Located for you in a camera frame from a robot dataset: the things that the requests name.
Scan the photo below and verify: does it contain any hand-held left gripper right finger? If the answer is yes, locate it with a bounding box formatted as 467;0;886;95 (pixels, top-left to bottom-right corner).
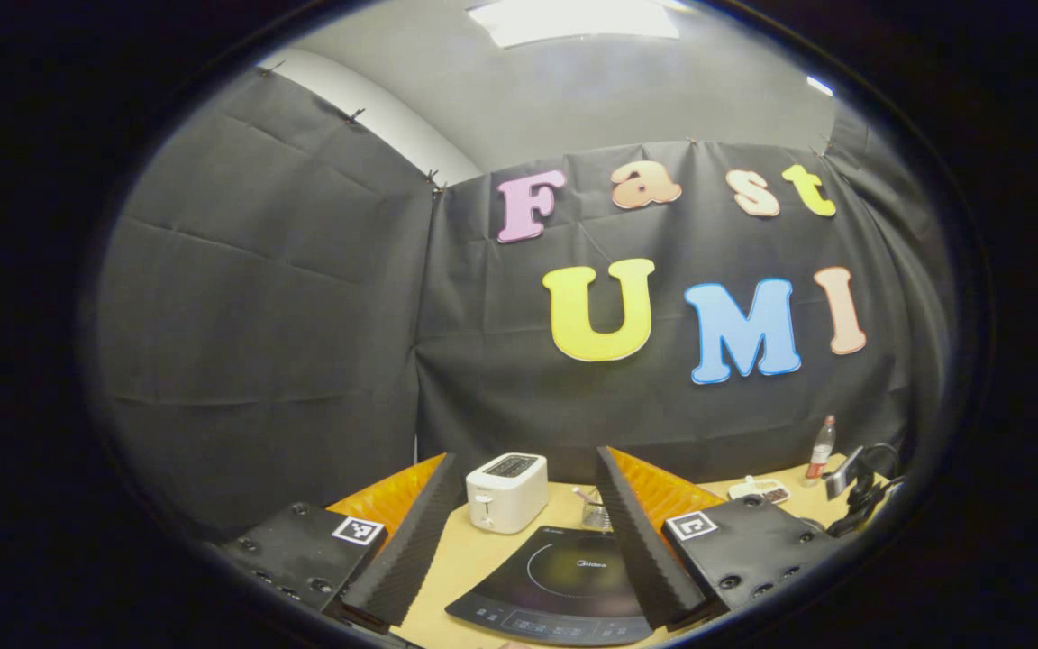
596;445;844;630

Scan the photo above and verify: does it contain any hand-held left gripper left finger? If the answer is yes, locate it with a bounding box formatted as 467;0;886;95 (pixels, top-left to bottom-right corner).
217;452;466;630

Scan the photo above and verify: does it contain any black induction cooktop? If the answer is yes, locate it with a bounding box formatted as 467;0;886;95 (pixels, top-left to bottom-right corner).
444;526;655;646

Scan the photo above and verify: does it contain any clear plastic water bottle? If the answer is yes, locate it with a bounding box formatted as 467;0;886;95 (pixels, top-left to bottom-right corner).
806;415;837;480

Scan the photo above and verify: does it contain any white divided dish with beans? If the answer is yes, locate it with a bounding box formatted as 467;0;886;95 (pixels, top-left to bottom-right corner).
728;476;791;506

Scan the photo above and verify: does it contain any white toaster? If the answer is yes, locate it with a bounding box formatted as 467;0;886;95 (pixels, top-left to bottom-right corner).
466;452;550;535

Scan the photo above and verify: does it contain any black backdrop cloth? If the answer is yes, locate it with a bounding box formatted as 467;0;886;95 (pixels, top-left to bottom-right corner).
86;68;952;542

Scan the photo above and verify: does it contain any ceiling light panel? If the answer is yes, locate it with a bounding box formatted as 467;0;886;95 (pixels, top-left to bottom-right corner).
468;0;682;48

